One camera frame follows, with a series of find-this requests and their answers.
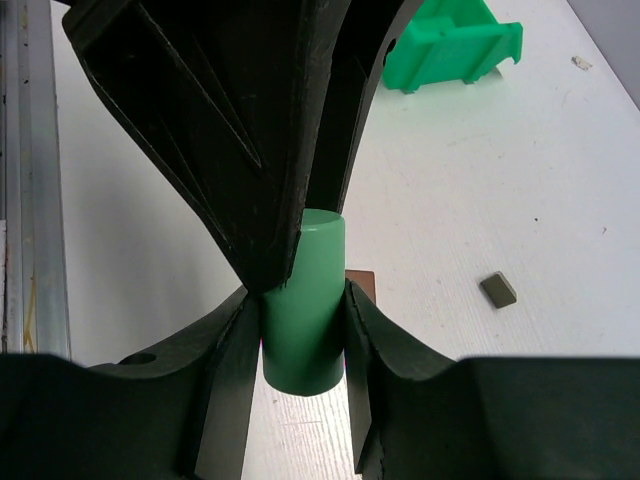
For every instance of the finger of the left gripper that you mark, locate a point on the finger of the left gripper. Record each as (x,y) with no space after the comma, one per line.
(225,98)
(368,34)

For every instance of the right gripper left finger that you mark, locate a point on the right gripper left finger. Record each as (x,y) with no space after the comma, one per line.
(178,409)

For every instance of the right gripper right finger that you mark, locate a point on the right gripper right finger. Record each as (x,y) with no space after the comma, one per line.
(416,414)

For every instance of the green plastic bin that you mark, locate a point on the green plastic bin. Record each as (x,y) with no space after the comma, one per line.
(450,40)

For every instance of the green cylinder block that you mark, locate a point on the green cylinder block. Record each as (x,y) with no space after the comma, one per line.
(302,344)

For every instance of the small brown cube block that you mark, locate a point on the small brown cube block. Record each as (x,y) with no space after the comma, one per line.
(365,279)

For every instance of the aluminium table frame rail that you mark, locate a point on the aluminium table frame rail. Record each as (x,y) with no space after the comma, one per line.
(34,305)

